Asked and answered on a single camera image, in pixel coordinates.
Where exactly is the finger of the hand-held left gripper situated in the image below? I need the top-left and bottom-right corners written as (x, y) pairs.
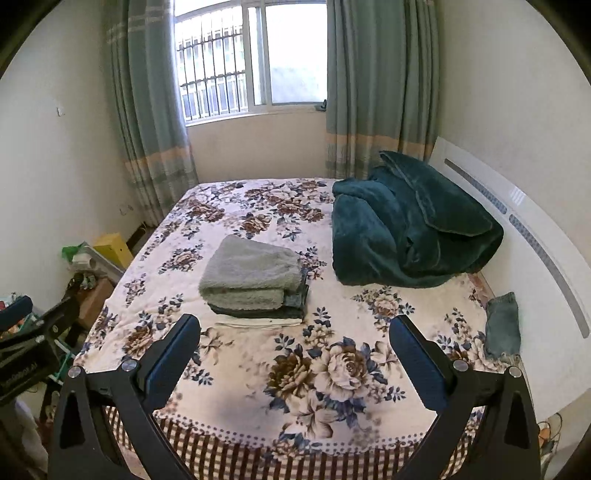
top-left (0, 295), bottom-right (79, 354)
top-left (0, 296), bottom-right (34, 331)

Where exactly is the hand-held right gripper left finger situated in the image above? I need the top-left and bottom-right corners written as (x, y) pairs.
top-left (48, 314), bottom-right (201, 480)

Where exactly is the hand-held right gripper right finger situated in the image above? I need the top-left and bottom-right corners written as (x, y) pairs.
top-left (389, 315), bottom-right (541, 480)

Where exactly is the grey fluffy towel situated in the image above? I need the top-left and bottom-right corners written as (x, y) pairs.
top-left (198, 234), bottom-right (304, 311)

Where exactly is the brown cardboard box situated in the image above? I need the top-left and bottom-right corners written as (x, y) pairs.
top-left (76, 277), bottom-right (115, 331)

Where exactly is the floral checked-border bed blanket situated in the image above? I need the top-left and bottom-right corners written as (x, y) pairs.
top-left (74, 178), bottom-right (527, 480)

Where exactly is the white folded cloth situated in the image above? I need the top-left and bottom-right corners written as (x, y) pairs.
top-left (213, 315), bottom-right (304, 330)

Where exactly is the small blue-grey cloth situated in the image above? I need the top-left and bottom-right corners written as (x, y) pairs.
top-left (484, 292), bottom-right (522, 361)

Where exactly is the yellow carton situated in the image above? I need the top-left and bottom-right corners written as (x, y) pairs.
top-left (93, 233), bottom-right (134, 271)

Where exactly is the dark folded towel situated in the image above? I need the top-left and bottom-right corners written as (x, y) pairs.
top-left (208, 272), bottom-right (310, 322)

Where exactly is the dark green plush blanket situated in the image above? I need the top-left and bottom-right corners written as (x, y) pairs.
top-left (331, 150), bottom-right (505, 289)

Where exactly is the white bed headboard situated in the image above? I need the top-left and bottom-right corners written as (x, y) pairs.
top-left (427, 136), bottom-right (591, 419)

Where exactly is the green striped curtain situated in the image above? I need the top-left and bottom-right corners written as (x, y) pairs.
top-left (104, 0), bottom-right (199, 227)
top-left (325, 0), bottom-right (440, 182)

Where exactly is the barred window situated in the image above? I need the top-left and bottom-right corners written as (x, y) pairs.
top-left (173, 0), bottom-right (328, 123)

